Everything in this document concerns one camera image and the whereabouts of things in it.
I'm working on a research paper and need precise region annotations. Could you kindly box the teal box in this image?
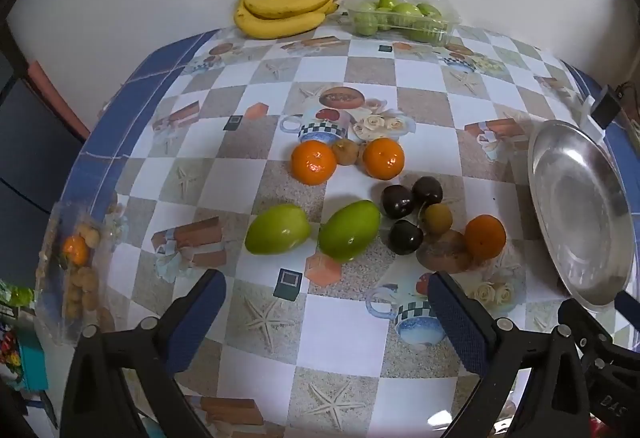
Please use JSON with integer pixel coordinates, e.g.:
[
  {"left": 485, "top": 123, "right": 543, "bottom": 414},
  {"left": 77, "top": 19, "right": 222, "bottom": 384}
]
[{"left": 15, "top": 318, "right": 48, "bottom": 391}]

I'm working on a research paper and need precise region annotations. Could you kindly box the small black box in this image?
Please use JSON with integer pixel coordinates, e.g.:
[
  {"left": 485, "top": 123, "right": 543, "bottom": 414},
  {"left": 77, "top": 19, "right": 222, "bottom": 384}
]
[{"left": 590, "top": 86, "right": 623, "bottom": 129}]

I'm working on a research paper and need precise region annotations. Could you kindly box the reddish wooden board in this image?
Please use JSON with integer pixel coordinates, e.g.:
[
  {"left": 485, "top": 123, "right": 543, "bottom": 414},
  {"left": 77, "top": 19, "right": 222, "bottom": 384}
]
[{"left": 27, "top": 60, "right": 91, "bottom": 141}]

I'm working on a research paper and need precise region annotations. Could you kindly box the dark purple plum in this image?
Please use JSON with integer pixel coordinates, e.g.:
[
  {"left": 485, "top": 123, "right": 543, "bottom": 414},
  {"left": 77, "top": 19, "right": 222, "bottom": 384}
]
[
  {"left": 411, "top": 176, "right": 444, "bottom": 207},
  {"left": 381, "top": 185, "right": 416, "bottom": 219},
  {"left": 389, "top": 219, "right": 426, "bottom": 256}
]

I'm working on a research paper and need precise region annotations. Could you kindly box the yellow banana bunch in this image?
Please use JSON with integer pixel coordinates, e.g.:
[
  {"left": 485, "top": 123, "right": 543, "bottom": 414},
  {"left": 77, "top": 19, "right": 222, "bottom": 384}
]
[{"left": 234, "top": 0, "right": 351, "bottom": 40}]

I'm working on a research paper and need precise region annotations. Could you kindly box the clear plastic clamshell box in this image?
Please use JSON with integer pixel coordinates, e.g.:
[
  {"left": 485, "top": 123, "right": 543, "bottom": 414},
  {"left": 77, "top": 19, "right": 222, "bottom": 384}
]
[{"left": 341, "top": 0, "right": 462, "bottom": 47}]

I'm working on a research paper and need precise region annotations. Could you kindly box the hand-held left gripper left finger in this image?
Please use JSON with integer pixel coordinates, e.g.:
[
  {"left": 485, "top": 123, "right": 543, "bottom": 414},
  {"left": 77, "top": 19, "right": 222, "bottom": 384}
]
[{"left": 59, "top": 269, "right": 227, "bottom": 438}]

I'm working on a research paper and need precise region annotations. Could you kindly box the checkered printed tablecloth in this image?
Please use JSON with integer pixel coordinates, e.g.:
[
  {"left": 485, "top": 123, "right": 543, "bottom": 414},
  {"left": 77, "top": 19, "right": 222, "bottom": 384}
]
[{"left": 35, "top": 25, "right": 640, "bottom": 438}]

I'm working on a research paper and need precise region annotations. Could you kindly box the dark blue cabinet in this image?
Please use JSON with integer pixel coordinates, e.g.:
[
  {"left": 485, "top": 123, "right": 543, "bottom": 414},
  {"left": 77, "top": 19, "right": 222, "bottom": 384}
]
[{"left": 0, "top": 32, "right": 91, "bottom": 269}]

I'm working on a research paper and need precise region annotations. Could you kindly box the pile of small green fruits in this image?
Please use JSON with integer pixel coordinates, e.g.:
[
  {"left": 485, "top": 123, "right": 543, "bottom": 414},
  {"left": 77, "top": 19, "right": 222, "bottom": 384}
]
[{"left": 352, "top": 0, "right": 446, "bottom": 42}]

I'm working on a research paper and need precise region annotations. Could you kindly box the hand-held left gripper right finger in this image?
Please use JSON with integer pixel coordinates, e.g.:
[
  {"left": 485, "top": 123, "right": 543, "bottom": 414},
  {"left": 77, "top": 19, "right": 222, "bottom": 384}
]
[{"left": 427, "top": 271, "right": 596, "bottom": 438}]

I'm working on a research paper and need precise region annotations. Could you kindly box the large green mango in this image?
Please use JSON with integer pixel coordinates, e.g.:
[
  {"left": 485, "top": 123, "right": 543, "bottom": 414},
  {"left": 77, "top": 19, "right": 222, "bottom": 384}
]
[
  {"left": 244, "top": 204, "right": 312, "bottom": 255},
  {"left": 318, "top": 200, "right": 382, "bottom": 262}
]

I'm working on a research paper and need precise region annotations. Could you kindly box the clear plastic bag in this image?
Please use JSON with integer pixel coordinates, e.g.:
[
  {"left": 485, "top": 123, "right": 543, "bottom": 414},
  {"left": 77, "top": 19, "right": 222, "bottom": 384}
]
[{"left": 35, "top": 200, "right": 118, "bottom": 344}]

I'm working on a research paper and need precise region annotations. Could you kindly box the large brown kiwi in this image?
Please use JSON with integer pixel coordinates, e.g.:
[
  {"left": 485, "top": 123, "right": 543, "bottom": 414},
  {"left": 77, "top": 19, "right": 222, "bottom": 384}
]
[{"left": 416, "top": 230, "right": 474, "bottom": 273}]

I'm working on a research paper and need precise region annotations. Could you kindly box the small brown kiwi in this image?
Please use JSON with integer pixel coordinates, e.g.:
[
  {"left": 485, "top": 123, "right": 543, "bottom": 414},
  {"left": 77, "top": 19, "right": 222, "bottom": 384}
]
[
  {"left": 332, "top": 139, "right": 361, "bottom": 166},
  {"left": 423, "top": 203, "right": 454, "bottom": 235}
]

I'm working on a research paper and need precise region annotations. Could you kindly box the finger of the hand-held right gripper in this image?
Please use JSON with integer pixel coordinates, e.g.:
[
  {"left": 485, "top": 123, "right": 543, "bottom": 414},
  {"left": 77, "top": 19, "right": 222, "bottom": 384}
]
[
  {"left": 557, "top": 299, "right": 640, "bottom": 421},
  {"left": 614, "top": 289, "right": 640, "bottom": 334}
]

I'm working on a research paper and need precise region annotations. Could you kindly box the orange mandarin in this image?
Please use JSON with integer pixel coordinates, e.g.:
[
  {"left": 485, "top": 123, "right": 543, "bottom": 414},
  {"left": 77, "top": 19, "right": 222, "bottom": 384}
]
[
  {"left": 362, "top": 137, "right": 406, "bottom": 181},
  {"left": 291, "top": 140, "right": 337, "bottom": 185},
  {"left": 464, "top": 214, "right": 507, "bottom": 261}
]

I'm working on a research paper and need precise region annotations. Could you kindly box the small bagged mandarin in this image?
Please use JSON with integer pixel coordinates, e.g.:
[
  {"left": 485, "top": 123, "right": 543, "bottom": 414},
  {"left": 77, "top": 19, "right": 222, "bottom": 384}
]
[{"left": 62, "top": 235, "right": 91, "bottom": 266}]

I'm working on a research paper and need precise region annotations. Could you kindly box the silver metal plate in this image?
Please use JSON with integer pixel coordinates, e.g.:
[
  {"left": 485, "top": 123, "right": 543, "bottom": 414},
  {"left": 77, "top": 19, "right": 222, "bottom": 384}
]
[{"left": 527, "top": 120, "right": 636, "bottom": 309}]

